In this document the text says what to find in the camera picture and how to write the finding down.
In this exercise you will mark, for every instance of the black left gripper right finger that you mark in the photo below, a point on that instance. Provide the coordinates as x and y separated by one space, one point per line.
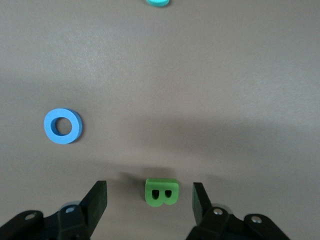
220 225

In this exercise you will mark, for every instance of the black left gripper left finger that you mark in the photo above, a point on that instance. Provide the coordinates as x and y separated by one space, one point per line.
75 222

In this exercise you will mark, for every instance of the green foam letter B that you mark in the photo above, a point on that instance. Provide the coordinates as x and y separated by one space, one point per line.
150 200

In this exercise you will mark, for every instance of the blue foam letter O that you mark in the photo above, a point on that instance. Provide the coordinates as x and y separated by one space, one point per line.
47 126

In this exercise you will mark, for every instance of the brown paper table cover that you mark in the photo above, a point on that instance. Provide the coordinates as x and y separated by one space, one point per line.
200 75

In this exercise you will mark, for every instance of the teal foam letter C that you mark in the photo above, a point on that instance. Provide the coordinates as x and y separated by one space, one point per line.
157 2

